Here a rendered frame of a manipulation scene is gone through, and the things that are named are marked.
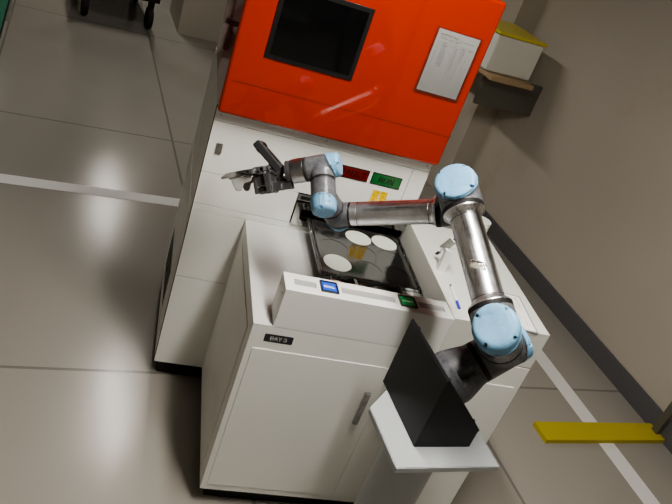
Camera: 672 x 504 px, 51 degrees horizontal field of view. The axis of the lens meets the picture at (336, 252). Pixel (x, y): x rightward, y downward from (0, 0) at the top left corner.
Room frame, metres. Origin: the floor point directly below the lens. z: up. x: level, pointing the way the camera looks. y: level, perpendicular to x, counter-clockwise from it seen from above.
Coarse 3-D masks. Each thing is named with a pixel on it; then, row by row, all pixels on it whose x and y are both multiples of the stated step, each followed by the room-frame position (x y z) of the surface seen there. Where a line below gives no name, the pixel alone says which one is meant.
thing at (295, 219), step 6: (300, 204) 2.34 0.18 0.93; (306, 204) 2.35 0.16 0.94; (294, 210) 2.34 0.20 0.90; (300, 210) 2.34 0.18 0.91; (294, 216) 2.34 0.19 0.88; (294, 222) 2.34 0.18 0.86; (300, 222) 2.35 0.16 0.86; (306, 222) 2.35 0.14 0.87; (396, 228) 2.47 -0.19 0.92; (402, 228) 2.47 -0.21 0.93
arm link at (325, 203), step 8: (320, 176) 1.89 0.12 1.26; (328, 176) 1.90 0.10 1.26; (312, 184) 1.88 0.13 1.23; (320, 184) 1.87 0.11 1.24; (328, 184) 1.87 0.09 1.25; (312, 192) 1.86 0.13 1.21; (320, 192) 1.85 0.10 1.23; (328, 192) 1.85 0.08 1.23; (312, 200) 1.84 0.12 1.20; (320, 200) 1.83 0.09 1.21; (328, 200) 1.83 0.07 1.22; (336, 200) 1.87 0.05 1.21; (312, 208) 1.83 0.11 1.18; (320, 208) 1.82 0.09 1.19; (328, 208) 1.82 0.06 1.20; (336, 208) 1.85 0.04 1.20; (320, 216) 1.85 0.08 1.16; (328, 216) 1.85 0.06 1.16
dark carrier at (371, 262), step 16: (320, 224) 2.31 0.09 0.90; (320, 240) 2.19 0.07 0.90; (336, 240) 2.24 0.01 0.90; (320, 256) 2.08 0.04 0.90; (352, 256) 2.17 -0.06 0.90; (368, 256) 2.21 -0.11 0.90; (384, 256) 2.25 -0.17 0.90; (400, 256) 2.30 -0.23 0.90; (336, 272) 2.02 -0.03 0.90; (352, 272) 2.06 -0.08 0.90; (368, 272) 2.10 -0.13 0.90; (384, 272) 2.14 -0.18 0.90; (400, 272) 2.18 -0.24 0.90; (416, 288) 2.11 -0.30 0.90
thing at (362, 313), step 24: (288, 288) 1.73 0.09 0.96; (312, 288) 1.77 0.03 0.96; (360, 288) 1.87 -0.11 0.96; (288, 312) 1.73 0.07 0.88; (312, 312) 1.75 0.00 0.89; (336, 312) 1.78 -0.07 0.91; (360, 312) 1.80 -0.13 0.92; (384, 312) 1.82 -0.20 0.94; (408, 312) 1.85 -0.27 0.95; (432, 312) 1.89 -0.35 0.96; (360, 336) 1.81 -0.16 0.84; (384, 336) 1.84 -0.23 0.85; (432, 336) 1.89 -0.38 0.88
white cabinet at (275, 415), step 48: (240, 240) 2.27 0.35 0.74; (240, 288) 2.00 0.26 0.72; (240, 336) 1.79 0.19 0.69; (288, 336) 1.74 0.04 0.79; (240, 384) 1.71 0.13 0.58; (288, 384) 1.75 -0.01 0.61; (336, 384) 1.80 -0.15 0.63; (240, 432) 1.72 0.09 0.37; (288, 432) 1.77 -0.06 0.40; (336, 432) 1.83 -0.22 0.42; (480, 432) 1.99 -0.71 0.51; (240, 480) 1.74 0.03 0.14; (288, 480) 1.80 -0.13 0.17; (336, 480) 1.85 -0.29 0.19; (432, 480) 1.97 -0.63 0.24
